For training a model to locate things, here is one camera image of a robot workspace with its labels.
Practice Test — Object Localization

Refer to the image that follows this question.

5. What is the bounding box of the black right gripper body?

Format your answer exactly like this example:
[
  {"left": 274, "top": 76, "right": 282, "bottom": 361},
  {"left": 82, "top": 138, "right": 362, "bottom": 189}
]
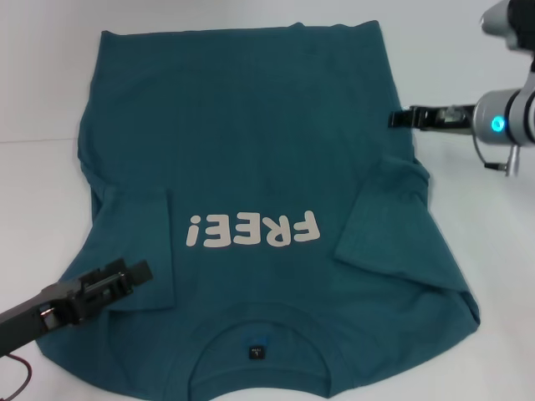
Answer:
[{"left": 411, "top": 104, "right": 478, "bottom": 135}]

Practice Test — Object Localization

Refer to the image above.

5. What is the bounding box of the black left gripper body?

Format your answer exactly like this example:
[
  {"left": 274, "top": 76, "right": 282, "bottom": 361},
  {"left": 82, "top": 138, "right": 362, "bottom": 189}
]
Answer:
[{"left": 0, "top": 273, "right": 135, "bottom": 355}]

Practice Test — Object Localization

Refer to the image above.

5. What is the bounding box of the right wrist cable with plug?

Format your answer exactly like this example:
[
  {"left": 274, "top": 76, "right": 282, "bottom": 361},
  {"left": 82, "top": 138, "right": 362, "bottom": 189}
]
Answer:
[{"left": 471, "top": 133, "right": 509, "bottom": 170}]

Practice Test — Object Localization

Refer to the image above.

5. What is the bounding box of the teal T-shirt with FREE print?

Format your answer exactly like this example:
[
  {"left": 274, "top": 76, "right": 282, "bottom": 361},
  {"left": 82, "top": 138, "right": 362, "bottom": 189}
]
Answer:
[{"left": 35, "top": 20, "right": 482, "bottom": 401}]

